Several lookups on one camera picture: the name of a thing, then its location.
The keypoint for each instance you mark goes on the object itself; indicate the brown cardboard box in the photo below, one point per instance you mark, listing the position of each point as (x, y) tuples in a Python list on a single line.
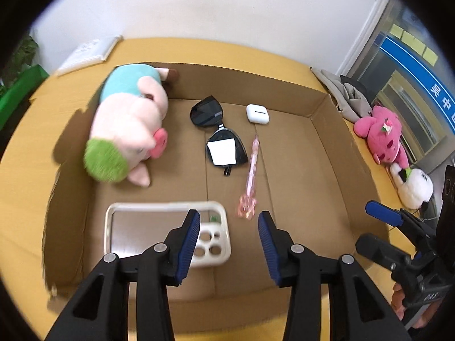
[(302, 156)]

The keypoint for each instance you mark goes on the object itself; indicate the magenta plush toy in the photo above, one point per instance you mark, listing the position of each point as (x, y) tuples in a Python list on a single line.
[(384, 128)]

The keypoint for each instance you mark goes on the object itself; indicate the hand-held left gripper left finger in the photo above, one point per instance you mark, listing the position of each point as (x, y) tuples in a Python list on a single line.
[(188, 248)]

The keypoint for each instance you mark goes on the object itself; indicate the green box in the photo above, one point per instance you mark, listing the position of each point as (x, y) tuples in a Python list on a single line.
[(17, 88)]

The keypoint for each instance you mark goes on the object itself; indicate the white earbuds case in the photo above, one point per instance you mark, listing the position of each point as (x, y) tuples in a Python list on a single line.
[(256, 113)]

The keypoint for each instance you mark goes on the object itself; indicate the white notebook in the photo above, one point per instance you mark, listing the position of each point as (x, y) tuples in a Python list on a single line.
[(89, 53)]

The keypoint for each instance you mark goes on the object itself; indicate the black sunglasses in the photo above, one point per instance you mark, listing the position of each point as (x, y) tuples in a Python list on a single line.
[(204, 113)]

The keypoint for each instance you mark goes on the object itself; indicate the yellow sticky note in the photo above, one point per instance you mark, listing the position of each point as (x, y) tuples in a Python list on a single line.
[(407, 36), (430, 55), (396, 31), (419, 44)]

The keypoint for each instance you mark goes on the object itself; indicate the pink crystal pen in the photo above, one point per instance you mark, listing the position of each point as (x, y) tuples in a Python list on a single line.
[(254, 160)]

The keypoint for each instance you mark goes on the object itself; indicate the person's right hand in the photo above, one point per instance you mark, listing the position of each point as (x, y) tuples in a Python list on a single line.
[(397, 300)]

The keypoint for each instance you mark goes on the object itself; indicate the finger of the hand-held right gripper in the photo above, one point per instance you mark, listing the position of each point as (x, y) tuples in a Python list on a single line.
[(382, 211), (376, 250)]

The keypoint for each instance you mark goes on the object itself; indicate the glass door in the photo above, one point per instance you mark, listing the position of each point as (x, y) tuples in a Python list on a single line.
[(401, 106)]

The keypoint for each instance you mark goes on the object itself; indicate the white phone case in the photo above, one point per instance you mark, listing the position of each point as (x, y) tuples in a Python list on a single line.
[(142, 206)]

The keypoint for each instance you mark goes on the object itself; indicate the grey cloth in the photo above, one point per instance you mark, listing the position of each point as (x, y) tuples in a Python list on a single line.
[(337, 88)]

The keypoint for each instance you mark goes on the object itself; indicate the blue door sign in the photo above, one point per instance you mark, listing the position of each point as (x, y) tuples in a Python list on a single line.
[(419, 74)]

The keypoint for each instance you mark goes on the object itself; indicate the pink pig plush toy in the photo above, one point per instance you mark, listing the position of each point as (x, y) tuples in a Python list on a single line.
[(131, 120)]

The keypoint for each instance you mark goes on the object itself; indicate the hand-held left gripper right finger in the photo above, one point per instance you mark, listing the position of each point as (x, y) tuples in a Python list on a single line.
[(268, 248)]

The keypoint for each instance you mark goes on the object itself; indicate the white plush toy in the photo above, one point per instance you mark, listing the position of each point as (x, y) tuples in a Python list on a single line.
[(416, 184)]

